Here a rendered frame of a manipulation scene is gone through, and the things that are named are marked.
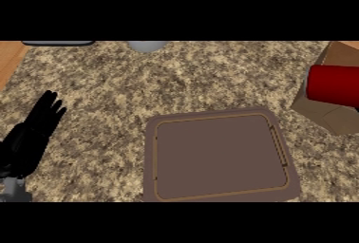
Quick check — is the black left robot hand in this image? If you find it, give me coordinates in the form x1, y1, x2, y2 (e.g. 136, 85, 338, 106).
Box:
0, 90, 70, 179

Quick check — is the brown square tray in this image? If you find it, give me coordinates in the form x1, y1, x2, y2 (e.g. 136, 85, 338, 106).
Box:
141, 106, 302, 203

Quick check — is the brown cardboard box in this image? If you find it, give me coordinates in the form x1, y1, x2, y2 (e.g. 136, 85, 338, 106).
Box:
290, 41, 359, 137

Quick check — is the red can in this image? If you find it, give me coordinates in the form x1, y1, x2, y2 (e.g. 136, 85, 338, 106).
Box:
304, 64, 359, 108

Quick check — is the dark flat appliance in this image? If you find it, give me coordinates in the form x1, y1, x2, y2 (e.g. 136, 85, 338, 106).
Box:
21, 40, 96, 47

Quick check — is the pale grey round object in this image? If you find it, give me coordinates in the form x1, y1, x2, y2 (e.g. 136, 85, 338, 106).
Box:
126, 40, 169, 53

